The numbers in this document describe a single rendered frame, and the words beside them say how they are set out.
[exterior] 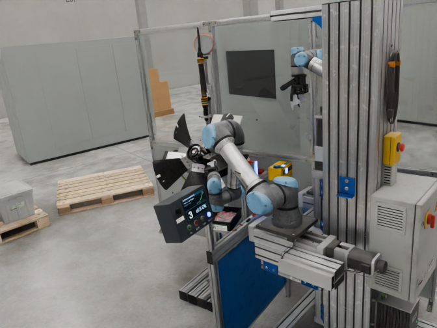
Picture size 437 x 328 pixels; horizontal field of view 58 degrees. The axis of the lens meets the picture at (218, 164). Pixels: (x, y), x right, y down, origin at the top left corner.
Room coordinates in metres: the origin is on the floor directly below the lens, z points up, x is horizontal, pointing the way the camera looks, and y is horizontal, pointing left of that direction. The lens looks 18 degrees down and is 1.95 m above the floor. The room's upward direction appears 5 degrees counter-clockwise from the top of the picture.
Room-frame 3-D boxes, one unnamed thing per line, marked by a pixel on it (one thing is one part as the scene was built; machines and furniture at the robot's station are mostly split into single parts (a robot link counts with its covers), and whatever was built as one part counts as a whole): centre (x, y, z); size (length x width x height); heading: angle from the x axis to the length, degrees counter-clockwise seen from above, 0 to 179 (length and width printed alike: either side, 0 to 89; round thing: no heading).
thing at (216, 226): (2.26, 0.00, 0.85); 0.22 x 0.17 x 0.07; 157
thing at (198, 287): (2.76, 0.04, 0.04); 0.62 x 0.45 x 0.08; 143
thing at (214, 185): (2.01, 0.03, 1.18); 0.11 x 0.08 x 0.09; 0
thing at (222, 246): (2.22, -0.18, 0.82); 0.90 x 0.04 x 0.08; 143
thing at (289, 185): (1.76, -0.31, 1.20); 0.13 x 0.12 x 0.14; 127
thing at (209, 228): (1.87, 0.08, 0.96); 0.03 x 0.03 x 0.20; 53
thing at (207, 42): (3.23, 0.03, 1.88); 0.16 x 0.07 x 0.16; 88
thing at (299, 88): (2.39, -0.53, 1.62); 0.09 x 0.08 x 0.12; 53
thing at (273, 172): (2.53, -0.41, 1.02); 0.16 x 0.10 x 0.11; 143
